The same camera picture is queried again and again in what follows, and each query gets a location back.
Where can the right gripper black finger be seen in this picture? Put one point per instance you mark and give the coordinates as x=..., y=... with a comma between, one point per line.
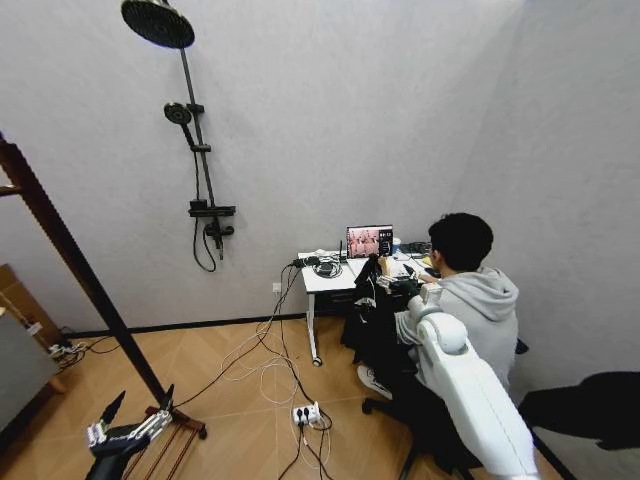
x=386, y=276
x=386, y=286

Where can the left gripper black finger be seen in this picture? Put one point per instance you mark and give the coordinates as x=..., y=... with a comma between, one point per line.
x=107, y=417
x=159, y=417

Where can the black garment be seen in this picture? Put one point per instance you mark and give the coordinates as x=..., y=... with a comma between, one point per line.
x=372, y=325

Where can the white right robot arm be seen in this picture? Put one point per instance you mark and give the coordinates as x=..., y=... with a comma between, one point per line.
x=465, y=380

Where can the blue cup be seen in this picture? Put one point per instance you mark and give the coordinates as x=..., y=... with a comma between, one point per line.
x=396, y=245

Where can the black antenna device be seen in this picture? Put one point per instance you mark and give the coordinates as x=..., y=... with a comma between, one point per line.
x=342, y=251

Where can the white desk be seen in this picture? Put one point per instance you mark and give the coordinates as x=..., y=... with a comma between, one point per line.
x=325, y=285

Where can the person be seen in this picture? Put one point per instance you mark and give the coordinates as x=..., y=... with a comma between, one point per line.
x=475, y=305

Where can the small white power strip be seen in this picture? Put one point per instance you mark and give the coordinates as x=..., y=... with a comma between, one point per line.
x=61, y=349

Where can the grey cabinet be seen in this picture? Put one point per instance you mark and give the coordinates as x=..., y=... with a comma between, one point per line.
x=20, y=370

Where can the black baseboard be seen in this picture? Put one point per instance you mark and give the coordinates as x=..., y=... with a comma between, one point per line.
x=200, y=326

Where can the cardboard box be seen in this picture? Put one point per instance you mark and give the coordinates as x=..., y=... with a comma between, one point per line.
x=22, y=300

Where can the black office chair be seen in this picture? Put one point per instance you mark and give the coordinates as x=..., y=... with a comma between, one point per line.
x=425, y=435

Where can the dark brown wooden clothes rack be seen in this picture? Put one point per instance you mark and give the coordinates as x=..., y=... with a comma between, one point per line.
x=75, y=260

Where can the black shower mixer with shelf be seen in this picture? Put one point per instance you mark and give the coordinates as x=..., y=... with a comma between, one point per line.
x=212, y=212

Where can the black shower riser pipe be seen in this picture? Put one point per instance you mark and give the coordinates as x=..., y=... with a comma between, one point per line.
x=197, y=125

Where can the black hand shower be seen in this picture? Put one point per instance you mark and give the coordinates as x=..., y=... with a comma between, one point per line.
x=177, y=115

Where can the black round rain shower head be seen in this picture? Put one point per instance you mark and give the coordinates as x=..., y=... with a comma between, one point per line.
x=157, y=22

